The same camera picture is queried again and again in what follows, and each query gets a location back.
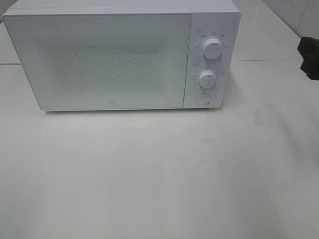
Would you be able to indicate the white microwave knob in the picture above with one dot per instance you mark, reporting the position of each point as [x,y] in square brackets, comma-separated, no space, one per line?
[212,47]
[207,79]

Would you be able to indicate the white microwave door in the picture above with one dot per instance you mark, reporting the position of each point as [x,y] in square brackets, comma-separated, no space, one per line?
[103,62]

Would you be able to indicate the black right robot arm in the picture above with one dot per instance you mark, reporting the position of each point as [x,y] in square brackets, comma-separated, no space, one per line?
[309,50]

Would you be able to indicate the round door release button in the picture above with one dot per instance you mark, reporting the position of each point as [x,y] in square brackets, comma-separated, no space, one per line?
[203,99]

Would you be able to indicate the white microwave oven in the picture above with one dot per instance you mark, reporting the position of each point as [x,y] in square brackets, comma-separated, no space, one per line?
[208,18]

